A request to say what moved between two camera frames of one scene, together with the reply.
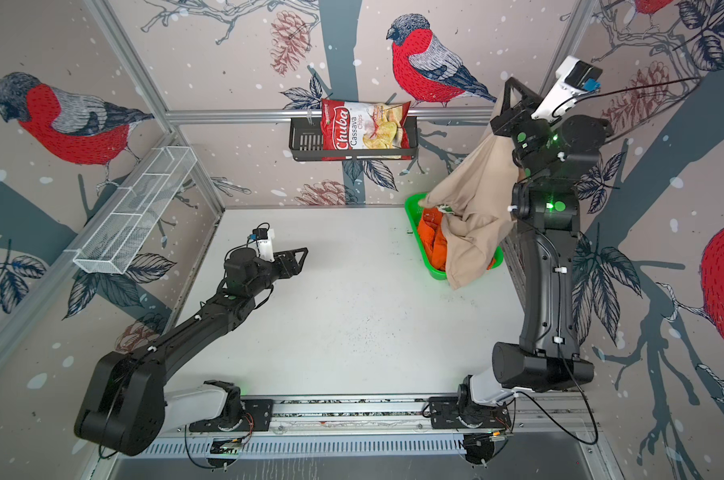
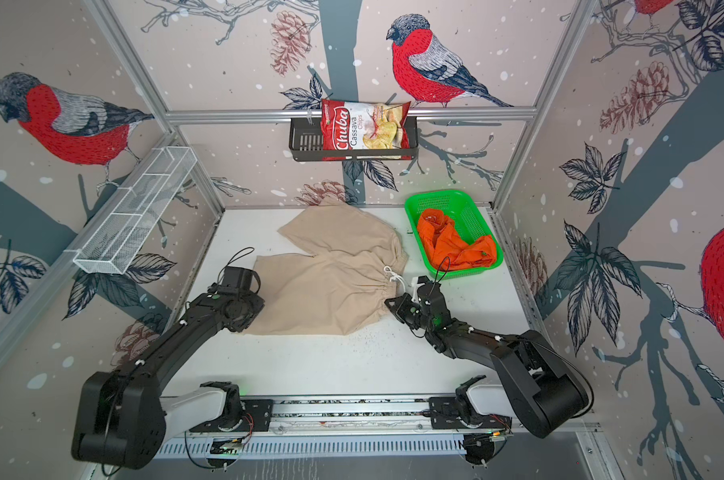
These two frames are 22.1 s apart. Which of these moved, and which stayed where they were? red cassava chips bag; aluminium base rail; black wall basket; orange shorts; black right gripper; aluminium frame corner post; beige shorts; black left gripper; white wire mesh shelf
Moved: black right gripper; black left gripper; beige shorts
Stayed: aluminium base rail; black wall basket; orange shorts; red cassava chips bag; white wire mesh shelf; aluminium frame corner post
